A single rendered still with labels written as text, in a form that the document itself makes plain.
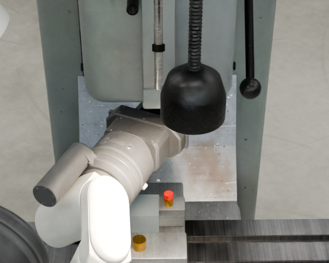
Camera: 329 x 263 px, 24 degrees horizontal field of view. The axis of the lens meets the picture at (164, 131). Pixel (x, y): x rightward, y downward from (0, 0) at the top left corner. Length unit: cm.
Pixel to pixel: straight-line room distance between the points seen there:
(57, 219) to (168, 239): 32
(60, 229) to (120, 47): 24
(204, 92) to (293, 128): 241
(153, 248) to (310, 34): 274
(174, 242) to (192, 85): 50
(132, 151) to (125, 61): 12
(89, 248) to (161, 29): 27
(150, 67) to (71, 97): 65
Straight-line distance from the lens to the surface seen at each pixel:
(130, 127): 108
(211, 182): 156
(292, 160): 303
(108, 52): 97
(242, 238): 142
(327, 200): 288
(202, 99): 80
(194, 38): 78
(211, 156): 156
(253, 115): 161
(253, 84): 103
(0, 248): 66
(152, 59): 93
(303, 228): 145
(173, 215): 131
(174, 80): 80
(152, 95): 96
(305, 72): 356
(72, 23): 149
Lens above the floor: 191
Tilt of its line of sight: 37 degrees down
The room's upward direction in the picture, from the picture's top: straight up
